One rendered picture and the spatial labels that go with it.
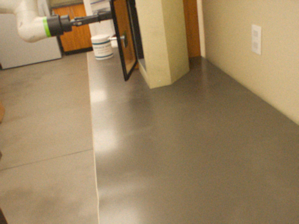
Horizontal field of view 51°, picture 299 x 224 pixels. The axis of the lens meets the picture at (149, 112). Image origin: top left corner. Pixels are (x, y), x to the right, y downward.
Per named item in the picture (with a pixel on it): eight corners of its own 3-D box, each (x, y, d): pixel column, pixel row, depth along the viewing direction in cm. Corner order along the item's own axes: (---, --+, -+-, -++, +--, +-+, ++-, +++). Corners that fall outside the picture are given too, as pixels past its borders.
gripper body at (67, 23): (59, 17, 136) (80, 13, 138) (60, 14, 144) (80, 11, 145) (63, 34, 140) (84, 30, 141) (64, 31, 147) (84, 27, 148)
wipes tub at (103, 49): (112, 53, 229) (108, 32, 223) (114, 57, 218) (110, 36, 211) (95, 56, 228) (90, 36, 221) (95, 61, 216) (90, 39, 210)
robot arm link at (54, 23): (53, 37, 148) (51, 40, 139) (46, 11, 143) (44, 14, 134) (66, 34, 148) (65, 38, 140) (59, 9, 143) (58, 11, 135)
